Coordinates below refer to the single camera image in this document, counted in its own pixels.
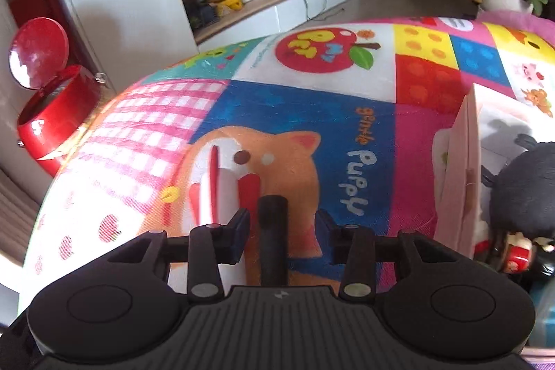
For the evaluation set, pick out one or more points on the pink cardboard box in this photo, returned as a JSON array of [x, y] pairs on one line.
[[464, 179]]

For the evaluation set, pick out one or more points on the pink cushion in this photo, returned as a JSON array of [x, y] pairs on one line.
[[520, 19]]

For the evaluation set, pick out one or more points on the colourful printed blanket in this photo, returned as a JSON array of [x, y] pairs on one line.
[[303, 114]]

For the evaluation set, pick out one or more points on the cartoon figurine toy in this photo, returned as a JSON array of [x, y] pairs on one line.
[[518, 253]]

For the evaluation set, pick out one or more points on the red trash can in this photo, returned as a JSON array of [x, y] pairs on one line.
[[56, 114]]

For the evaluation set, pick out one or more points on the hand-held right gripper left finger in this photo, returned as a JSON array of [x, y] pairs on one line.
[[238, 238]]

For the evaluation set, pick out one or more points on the black plush toy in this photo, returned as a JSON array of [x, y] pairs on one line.
[[527, 188]]

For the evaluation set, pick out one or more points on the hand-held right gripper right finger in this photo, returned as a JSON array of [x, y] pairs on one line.
[[325, 233]]

